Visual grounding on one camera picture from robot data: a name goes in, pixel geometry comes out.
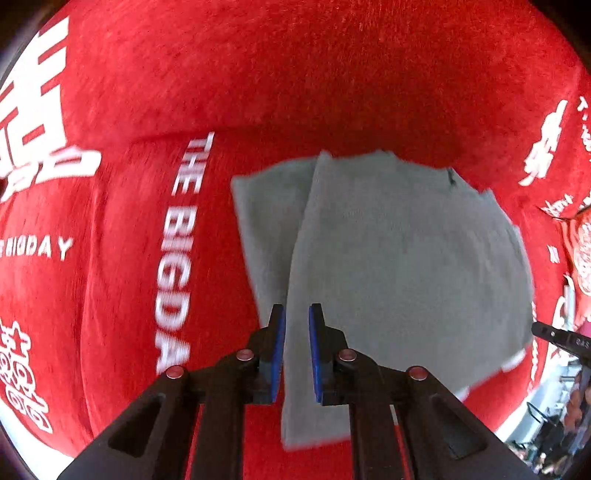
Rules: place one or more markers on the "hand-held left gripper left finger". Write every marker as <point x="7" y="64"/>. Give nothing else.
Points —
<point x="277" y="350"/>

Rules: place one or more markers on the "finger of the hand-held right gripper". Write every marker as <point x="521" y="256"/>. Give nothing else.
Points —
<point x="565" y="341"/>

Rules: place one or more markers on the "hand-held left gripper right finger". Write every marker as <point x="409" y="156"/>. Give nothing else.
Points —
<point x="316" y="350"/>

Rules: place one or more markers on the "grey sweater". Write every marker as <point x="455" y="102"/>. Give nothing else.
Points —
<point x="406" y="258"/>

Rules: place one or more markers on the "red foil decoration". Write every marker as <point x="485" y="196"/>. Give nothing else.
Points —
<point x="581" y="249"/>

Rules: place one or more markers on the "red printed blanket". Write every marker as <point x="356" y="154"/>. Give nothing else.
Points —
<point x="300" y="69"/>

